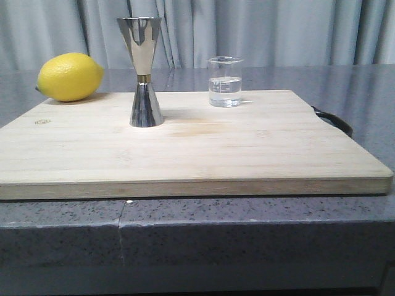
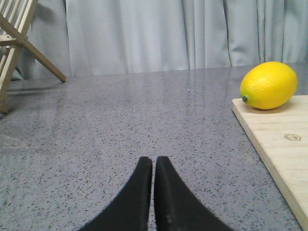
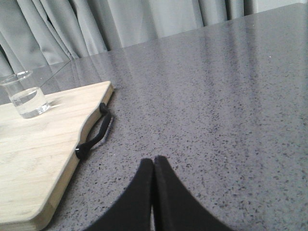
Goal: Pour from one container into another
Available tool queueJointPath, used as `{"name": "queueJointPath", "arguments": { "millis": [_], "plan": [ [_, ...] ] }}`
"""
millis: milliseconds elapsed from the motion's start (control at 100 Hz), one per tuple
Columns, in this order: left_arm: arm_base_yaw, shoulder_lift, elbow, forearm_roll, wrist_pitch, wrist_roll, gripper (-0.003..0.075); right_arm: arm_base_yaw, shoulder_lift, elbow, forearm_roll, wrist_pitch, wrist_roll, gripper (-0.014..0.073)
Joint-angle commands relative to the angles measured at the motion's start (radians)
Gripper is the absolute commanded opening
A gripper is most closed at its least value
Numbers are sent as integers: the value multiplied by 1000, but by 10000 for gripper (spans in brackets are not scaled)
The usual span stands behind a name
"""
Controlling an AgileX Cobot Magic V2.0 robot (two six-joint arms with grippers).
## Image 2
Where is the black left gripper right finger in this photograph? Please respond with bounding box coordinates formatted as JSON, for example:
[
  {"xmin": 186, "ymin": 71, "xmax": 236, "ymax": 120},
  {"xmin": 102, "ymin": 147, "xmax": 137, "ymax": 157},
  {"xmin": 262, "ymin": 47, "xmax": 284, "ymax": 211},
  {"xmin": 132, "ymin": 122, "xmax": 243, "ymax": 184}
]
[{"xmin": 154, "ymin": 156, "xmax": 231, "ymax": 231}]

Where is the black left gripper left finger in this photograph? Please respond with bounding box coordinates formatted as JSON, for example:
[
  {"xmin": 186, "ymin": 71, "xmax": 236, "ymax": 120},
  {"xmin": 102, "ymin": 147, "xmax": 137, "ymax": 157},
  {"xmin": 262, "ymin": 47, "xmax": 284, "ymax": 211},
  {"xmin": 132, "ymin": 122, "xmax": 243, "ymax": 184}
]
[{"xmin": 81, "ymin": 156, "xmax": 153, "ymax": 231}]

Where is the light wooden cutting board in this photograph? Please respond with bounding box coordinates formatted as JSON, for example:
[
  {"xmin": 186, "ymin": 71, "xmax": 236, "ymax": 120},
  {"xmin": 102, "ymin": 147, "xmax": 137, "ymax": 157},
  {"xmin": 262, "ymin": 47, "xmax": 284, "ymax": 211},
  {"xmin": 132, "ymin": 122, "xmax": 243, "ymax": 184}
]
[{"xmin": 232, "ymin": 95, "xmax": 308, "ymax": 231}]

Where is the grey curtain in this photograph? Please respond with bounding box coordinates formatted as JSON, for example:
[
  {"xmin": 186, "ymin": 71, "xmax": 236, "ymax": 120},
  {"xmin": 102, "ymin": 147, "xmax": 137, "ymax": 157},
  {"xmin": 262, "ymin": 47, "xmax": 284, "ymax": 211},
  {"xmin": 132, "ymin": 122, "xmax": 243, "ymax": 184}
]
[{"xmin": 28, "ymin": 0, "xmax": 308, "ymax": 77}]

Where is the wooden folding rack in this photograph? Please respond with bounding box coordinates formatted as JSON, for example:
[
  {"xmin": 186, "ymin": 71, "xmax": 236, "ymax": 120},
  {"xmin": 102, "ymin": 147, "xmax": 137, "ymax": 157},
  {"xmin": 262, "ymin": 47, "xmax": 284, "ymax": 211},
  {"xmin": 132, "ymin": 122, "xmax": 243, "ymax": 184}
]
[{"xmin": 0, "ymin": 0, "xmax": 66, "ymax": 114}]

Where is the yellow lemon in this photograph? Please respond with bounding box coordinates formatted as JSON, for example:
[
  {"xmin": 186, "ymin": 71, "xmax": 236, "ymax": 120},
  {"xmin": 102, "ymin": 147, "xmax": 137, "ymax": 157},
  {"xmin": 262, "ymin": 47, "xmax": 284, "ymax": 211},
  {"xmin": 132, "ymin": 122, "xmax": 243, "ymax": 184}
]
[{"xmin": 240, "ymin": 62, "xmax": 298, "ymax": 110}]

